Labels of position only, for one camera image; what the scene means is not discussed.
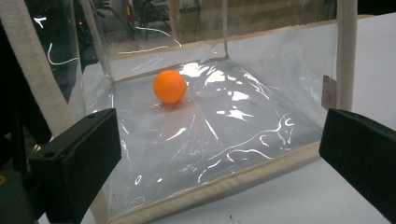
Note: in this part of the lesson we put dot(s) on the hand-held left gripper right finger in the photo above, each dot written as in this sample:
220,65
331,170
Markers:
361,146

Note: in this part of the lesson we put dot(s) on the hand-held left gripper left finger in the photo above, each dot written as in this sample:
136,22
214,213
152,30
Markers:
77,155

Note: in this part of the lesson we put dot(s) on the transparent bag with beige trim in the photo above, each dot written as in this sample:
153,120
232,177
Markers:
218,130

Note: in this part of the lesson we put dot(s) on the orange ball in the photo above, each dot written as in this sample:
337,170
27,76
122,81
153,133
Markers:
170,86

